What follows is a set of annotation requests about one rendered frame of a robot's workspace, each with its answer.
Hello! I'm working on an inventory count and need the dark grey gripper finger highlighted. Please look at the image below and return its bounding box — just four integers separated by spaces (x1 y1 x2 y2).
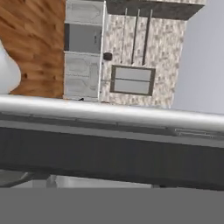
0 172 58 189

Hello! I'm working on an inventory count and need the white tall cupboard run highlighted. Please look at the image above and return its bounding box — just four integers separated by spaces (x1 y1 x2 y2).
63 0 107 102

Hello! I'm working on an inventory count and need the white rounded object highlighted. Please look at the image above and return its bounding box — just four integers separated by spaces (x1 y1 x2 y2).
0 39 22 95

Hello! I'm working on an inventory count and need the grey framed window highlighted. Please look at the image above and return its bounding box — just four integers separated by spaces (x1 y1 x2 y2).
109 64 157 97

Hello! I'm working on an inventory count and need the grey built-in appliance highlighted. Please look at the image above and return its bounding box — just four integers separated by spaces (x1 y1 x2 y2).
64 23 103 55

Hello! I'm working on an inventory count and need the dark thin rod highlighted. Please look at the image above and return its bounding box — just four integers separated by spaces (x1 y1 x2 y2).
130 8 141 66
142 9 154 67

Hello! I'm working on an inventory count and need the dark grey speckled slab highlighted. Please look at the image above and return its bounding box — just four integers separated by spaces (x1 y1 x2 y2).
106 0 207 22

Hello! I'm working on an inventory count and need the silver microwave door handle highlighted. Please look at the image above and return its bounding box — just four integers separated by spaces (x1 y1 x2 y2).
0 94 224 133

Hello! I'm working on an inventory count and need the small dark wall fitting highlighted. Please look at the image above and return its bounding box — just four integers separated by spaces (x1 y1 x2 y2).
102 52 114 61

